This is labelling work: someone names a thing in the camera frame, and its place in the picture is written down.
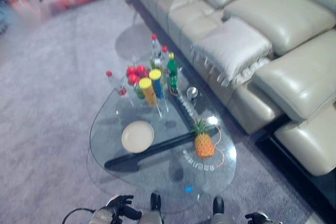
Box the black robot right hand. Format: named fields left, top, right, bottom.
left=245, top=211, right=271, bottom=224

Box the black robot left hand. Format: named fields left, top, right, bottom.
left=106, top=195, right=143, bottom=221

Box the cream round plate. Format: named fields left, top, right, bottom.
left=121, top=120, right=155, bottom=154

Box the robot left leg and foot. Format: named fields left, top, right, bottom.
left=138, top=193, right=164, bottom=224

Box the black coffee table base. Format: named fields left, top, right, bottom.
left=103, top=125, right=221, bottom=173

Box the pineapple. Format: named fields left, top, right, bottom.
left=191, top=119, right=216, bottom=159

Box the small green bottle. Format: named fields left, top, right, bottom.
left=133, top=82, right=146, bottom=100

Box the clear bottle with red cap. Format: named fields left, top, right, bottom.
left=106, top=70, right=129, bottom=98
left=150, top=33, right=162, bottom=69
left=160, top=45, right=170, bottom=74

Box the blue can with yellow lid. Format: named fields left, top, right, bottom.
left=149, top=68, right=166, bottom=100

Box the green bottle with yellow cap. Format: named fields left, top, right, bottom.
left=166, top=52, right=180, bottom=96

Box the grey fringed blanket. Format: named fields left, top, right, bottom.
left=192, top=17, right=274, bottom=89

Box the beige leather sofa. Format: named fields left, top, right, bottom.
left=128, top=0, right=336, bottom=178

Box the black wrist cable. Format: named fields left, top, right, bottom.
left=61, top=207, right=96, bottom=224

